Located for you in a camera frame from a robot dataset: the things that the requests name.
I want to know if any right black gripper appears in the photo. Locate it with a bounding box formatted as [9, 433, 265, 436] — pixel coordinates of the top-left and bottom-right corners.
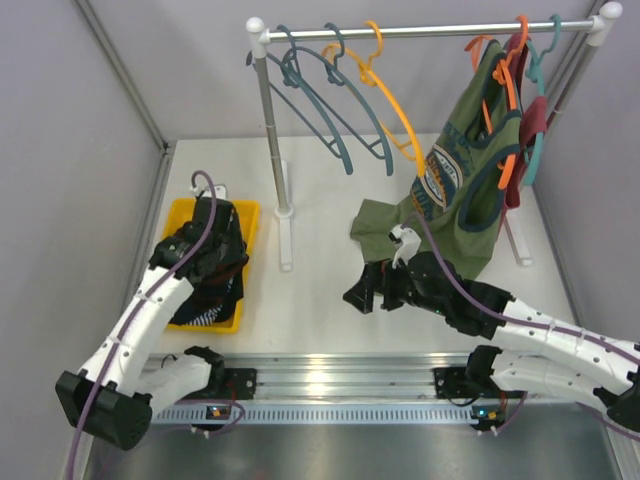
[344, 251, 449, 315]

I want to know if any yellow plastic hanger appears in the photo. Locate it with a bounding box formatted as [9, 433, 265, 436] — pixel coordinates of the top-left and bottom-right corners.
[321, 20, 427, 176]

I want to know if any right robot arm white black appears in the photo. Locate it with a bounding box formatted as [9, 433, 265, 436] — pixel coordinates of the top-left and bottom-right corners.
[343, 252, 639, 432]

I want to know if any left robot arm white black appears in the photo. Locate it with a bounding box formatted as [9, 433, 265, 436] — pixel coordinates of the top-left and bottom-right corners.
[55, 194, 249, 451]

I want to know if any olive green graphic tank top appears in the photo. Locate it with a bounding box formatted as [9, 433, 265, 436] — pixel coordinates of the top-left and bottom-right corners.
[350, 40, 522, 279]

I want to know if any blue-grey hanger left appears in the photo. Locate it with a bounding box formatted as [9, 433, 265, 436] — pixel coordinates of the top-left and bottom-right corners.
[245, 17, 354, 175]

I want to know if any blue-grey hanger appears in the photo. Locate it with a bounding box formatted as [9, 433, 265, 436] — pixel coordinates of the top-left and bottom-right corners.
[279, 21, 396, 177]
[245, 17, 354, 175]

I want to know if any blue-grey hanger right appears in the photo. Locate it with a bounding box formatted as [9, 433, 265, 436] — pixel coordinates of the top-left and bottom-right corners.
[279, 21, 396, 177]

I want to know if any maroon tank top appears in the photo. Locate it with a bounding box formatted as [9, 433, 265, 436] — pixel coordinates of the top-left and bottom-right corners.
[502, 39, 534, 215]

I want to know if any orange plastic hanger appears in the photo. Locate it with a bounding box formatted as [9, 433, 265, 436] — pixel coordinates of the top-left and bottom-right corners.
[464, 14, 531, 191]

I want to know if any teal plastic hanger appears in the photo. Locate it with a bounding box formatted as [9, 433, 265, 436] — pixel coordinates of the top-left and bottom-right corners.
[522, 14, 562, 187]

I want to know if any dark clothes pile in bin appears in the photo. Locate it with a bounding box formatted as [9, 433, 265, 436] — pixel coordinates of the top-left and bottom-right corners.
[169, 239, 249, 326]

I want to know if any yellow plastic bin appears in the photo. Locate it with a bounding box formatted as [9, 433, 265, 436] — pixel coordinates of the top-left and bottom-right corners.
[167, 200, 260, 334]

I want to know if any blue white striped garment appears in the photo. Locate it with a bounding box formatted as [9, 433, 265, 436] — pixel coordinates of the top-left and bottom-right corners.
[170, 285, 236, 326]

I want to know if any silver clothes rack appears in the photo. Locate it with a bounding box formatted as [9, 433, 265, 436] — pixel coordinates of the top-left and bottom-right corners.
[245, 1, 623, 272]

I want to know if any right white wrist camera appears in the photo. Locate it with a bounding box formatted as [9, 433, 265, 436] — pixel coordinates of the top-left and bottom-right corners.
[389, 224, 421, 268]

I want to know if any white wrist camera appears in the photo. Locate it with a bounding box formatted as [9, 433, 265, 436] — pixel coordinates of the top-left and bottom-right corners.
[389, 224, 421, 268]
[190, 184, 228, 200]

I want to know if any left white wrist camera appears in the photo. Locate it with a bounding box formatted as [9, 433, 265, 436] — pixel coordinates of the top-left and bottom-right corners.
[190, 184, 228, 200]

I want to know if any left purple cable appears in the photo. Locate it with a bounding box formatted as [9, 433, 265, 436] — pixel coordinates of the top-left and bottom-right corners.
[64, 170, 246, 480]

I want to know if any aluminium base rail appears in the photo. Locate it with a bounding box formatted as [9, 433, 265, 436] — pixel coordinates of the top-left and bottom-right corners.
[224, 353, 468, 402]

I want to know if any white slotted cable duct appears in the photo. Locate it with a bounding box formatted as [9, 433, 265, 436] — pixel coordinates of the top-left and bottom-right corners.
[152, 403, 504, 426]

